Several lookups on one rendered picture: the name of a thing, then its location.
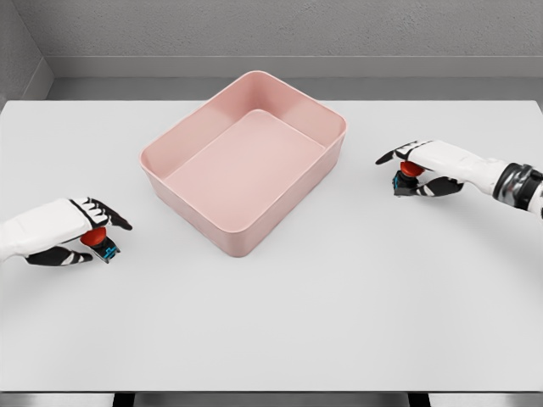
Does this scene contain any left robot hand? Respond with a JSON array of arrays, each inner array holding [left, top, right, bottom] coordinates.
[[11, 197, 133, 267]]

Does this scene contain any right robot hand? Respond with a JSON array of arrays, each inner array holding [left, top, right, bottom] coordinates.
[[375, 140, 488, 198]]

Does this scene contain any red button industrial switch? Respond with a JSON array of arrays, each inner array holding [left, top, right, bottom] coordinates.
[[391, 161, 425, 198], [81, 226, 122, 265]]

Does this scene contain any pink rectangular basket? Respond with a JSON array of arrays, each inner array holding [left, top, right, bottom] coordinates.
[[138, 70, 349, 259]]

